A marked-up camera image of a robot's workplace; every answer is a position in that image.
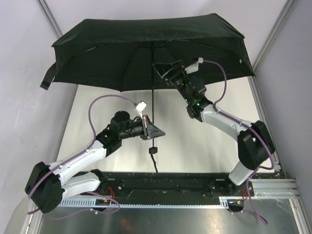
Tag aluminium frame side rail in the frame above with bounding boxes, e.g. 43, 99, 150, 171
248, 77, 299, 196

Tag left aluminium frame post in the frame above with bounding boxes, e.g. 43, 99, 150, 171
36, 0, 62, 39

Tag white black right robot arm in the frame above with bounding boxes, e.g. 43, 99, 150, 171
153, 58, 275, 194

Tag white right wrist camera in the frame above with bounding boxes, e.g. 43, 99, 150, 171
185, 57, 204, 74

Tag black folding umbrella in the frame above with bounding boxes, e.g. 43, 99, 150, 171
39, 13, 256, 173

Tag aluminium frame post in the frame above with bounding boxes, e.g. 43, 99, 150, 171
36, 0, 62, 39
253, 0, 296, 71

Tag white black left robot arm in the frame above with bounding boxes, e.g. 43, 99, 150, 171
25, 111, 165, 214

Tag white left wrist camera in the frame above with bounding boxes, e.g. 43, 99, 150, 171
136, 101, 147, 118

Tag grey slotted cable duct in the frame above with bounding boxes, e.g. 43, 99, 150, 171
58, 196, 243, 209

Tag right aluminium frame post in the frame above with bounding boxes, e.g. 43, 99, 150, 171
253, 0, 296, 71

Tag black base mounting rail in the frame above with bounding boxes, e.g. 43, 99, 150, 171
96, 172, 254, 205

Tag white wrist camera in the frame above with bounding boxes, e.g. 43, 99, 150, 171
136, 101, 147, 118
185, 57, 204, 74

